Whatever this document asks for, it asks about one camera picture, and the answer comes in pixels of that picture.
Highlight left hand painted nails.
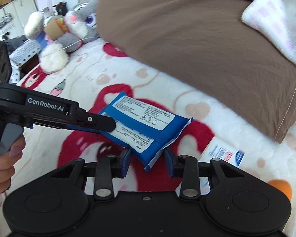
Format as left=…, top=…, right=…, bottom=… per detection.
left=0, top=135, right=25, bottom=193

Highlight pink checked pillow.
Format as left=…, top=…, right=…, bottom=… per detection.
left=241, top=0, right=296, bottom=65

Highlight grey patterned cushion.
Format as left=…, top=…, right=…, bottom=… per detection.
left=9, top=40, right=41, bottom=67

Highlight grey bunny plush toy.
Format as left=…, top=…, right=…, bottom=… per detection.
left=24, top=0, right=100, bottom=74

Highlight white cabinet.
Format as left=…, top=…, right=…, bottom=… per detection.
left=0, top=0, right=37, bottom=40

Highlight brown pillow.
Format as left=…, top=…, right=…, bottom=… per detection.
left=97, top=0, right=296, bottom=142

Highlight white blue paper packet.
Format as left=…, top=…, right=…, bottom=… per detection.
left=199, top=136, right=245, bottom=167

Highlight blue wet wipes pack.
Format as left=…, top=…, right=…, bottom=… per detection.
left=100, top=92, right=194, bottom=172

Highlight orange makeup sponge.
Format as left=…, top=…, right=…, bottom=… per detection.
left=267, top=179, right=292, bottom=201

